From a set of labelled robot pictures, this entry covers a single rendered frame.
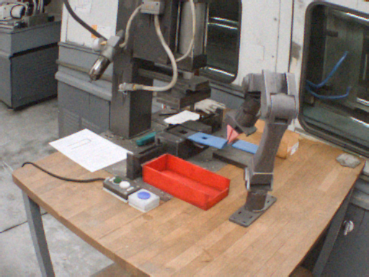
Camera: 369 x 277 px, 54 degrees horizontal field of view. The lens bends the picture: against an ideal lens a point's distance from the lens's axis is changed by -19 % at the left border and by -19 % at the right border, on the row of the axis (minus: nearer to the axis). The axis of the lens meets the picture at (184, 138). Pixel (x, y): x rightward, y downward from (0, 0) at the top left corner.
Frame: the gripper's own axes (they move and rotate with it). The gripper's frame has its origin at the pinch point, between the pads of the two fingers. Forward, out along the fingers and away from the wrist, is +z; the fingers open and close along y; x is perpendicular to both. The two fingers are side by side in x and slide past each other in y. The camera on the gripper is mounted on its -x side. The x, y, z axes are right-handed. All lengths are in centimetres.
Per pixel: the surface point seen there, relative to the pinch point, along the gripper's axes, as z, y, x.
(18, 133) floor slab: 204, 196, -57
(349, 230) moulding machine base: 26, -65, -57
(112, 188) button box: 15.3, 10.2, 38.1
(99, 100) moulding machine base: 97, 112, -67
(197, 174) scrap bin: 8.7, -1.6, 13.1
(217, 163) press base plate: 12.7, 0.0, -3.0
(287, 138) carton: 3.7, -9.7, -35.5
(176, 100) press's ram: -4.0, 19.0, 9.4
